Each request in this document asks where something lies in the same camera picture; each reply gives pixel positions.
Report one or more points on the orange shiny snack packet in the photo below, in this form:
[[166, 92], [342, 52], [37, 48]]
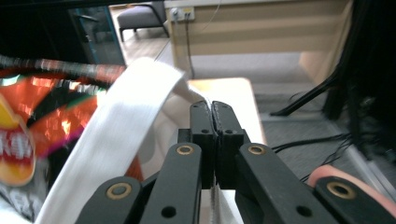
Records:
[[34, 124]]

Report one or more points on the glass door cabinet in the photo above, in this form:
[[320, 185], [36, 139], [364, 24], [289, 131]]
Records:
[[99, 34]]

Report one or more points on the white wall power outlet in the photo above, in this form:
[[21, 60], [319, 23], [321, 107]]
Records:
[[182, 14]]

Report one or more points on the black metal stand leg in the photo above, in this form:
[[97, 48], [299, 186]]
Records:
[[306, 96]]

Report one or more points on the light wooden counter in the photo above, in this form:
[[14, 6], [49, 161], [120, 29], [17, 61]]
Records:
[[258, 34]]

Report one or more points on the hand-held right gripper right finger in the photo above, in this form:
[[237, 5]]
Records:
[[229, 140]]

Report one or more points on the white patterned cloth tote bag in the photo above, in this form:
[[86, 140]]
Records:
[[124, 130]]

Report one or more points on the grey upholstered chair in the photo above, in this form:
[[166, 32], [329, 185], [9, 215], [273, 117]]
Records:
[[141, 17]]

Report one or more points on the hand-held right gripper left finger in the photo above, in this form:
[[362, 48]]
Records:
[[201, 140]]

